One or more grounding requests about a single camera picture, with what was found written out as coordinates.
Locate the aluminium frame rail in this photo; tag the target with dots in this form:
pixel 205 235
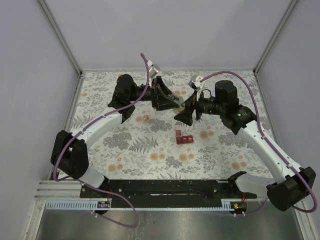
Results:
pixel 70 189

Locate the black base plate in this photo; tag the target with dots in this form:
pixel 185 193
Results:
pixel 174 193

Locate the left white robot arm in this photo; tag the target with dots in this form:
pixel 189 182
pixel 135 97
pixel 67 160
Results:
pixel 70 151

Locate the white slotted cable duct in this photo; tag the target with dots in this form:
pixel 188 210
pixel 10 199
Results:
pixel 77 205

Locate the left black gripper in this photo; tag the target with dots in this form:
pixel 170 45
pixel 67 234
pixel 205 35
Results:
pixel 162 98

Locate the red pill organizer box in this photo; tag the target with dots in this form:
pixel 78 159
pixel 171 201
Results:
pixel 183 139

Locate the floral table mat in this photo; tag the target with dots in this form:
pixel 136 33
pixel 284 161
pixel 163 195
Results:
pixel 140 149

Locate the clear small pill bottle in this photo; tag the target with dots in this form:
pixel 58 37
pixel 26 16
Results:
pixel 178 100

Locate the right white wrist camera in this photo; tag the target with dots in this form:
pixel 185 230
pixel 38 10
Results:
pixel 196 84

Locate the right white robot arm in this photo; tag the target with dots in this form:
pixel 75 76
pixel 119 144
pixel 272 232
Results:
pixel 289 184

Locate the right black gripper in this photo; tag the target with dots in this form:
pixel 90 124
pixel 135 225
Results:
pixel 186 117

